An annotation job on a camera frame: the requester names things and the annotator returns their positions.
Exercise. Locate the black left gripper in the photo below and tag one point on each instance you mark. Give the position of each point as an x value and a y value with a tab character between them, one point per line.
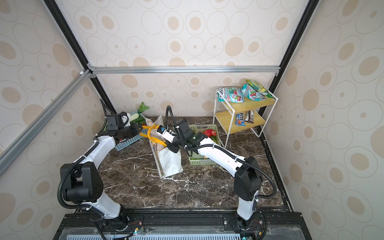
136	131

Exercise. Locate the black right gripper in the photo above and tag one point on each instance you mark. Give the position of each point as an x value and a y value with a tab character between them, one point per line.
171	147

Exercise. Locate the white canvas grocery bag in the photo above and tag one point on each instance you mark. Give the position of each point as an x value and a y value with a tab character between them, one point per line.
168	163

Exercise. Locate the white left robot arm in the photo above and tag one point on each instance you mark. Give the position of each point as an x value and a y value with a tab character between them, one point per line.
81	185

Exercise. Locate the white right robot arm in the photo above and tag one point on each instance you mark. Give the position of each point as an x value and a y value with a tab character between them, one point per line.
250	182

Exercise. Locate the green candy snack bag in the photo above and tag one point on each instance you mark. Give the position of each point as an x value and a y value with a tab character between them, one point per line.
231	94

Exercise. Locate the teal candy snack bag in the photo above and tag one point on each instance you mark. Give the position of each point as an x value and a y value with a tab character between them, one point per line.
251	93

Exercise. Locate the yellow green snack bag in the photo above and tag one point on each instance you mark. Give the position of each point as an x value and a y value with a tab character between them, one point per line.
258	87

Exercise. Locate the white daikon radish toy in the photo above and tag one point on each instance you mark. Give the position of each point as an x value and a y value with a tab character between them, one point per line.
135	116

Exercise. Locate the green cucumber toy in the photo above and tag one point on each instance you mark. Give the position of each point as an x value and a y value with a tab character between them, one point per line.
139	120

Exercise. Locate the red apple toy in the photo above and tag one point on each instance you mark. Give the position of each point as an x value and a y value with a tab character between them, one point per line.
208	132

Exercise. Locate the blue perforated basket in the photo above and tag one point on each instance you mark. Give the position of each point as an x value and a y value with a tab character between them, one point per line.
134	139

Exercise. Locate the light green perforated basket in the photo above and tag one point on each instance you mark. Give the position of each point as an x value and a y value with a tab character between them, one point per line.
201	157

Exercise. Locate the green orange mango toy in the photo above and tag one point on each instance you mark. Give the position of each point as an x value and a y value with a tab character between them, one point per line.
214	139

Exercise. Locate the blue candy packet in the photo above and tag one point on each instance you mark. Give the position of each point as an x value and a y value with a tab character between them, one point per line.
240	120

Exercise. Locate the brown chocolate bar packet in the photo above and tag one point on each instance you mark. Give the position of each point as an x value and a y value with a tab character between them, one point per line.
249	117

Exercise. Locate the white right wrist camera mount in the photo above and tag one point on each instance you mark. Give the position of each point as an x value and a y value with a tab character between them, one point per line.
164	133

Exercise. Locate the white wire wooden shelf rack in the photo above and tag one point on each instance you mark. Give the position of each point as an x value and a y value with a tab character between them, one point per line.
225	114

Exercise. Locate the horizontal aluminium frame bar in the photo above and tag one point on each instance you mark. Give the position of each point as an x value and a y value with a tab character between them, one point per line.
185	70

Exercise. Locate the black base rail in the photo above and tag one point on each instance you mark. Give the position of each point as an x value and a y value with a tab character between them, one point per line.
186	224

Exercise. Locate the diagonal aluminium frame bar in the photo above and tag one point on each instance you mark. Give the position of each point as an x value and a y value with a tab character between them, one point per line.
26	137

